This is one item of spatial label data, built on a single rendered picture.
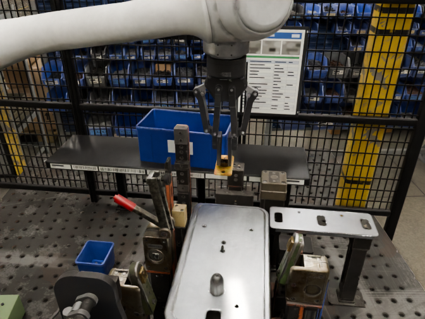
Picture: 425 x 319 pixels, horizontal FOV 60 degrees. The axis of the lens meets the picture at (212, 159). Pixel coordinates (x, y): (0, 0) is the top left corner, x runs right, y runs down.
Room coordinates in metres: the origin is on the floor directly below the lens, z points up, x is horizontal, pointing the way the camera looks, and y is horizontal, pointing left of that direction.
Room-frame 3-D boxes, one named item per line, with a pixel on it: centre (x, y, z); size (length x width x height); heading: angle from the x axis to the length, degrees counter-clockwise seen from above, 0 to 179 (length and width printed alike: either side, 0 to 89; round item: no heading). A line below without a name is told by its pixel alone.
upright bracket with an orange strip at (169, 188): (0.82, 0.12, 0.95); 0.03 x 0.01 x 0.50; 173
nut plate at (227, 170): (0.71, -0.03, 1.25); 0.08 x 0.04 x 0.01; 173
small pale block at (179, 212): (0.80, 0.09, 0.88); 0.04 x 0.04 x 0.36; 83
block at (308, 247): (0.75, -0.22, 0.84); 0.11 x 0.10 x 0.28; 83
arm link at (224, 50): (0.71, -0.03, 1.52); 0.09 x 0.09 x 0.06
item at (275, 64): (1.24, -0.19, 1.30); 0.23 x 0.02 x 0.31; 83
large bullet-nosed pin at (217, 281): (0.58, -0.01, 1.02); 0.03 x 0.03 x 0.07
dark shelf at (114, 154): (1.16, 0.12, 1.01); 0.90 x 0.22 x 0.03; 83
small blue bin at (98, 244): (0.92, 0.39, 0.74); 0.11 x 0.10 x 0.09; 173
